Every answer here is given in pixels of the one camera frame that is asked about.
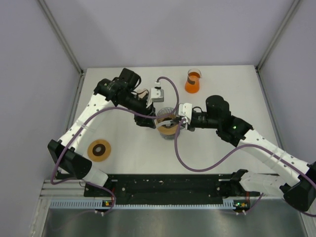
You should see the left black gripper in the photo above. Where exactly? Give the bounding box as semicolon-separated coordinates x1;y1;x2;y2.
119;92;156;128

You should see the wooden dripper holder ring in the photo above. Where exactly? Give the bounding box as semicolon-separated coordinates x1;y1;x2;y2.
157;124;179;135

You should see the grey glass server carafe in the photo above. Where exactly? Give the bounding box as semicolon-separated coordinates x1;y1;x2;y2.
158;125;178;140

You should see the orange filter box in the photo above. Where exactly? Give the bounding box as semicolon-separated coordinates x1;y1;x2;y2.
136;89;149;98

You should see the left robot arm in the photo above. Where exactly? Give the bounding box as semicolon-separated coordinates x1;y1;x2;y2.
47;68;156;196

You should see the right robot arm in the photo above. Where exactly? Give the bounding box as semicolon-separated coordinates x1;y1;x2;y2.
177;95;316;212

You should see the orange liquid glass flask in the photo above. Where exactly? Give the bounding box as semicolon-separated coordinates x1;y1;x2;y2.
185;69;202;94

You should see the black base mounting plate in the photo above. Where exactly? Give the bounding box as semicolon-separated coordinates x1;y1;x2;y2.
55;170;261;205

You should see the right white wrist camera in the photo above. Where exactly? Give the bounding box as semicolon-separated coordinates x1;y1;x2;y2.
177;103;193;124

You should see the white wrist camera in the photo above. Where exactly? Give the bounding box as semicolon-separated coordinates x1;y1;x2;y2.
177;103;193;124
147;81;164;108

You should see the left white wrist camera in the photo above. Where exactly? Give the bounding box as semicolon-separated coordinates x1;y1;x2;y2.
147;81;164;108

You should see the left aluminium frame post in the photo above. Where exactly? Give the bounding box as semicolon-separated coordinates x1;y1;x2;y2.
36;0;84;75

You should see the aluminium frame post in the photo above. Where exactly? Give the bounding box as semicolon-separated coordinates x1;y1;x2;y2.
255;0;303;73
36;0;84;75

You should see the wooden ring on table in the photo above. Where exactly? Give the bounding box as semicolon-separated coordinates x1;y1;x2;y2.
87;139;112;163

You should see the right aluminium frame post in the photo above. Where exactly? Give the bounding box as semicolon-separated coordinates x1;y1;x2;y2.
255;0;303;73

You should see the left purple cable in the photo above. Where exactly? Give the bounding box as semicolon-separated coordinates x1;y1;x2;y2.
50;76;179;186

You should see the grey slotted cable duct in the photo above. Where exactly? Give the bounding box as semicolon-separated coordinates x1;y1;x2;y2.
49;199;250;210

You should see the aluminium front rail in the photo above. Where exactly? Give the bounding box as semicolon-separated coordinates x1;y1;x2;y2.
39;179;310;198

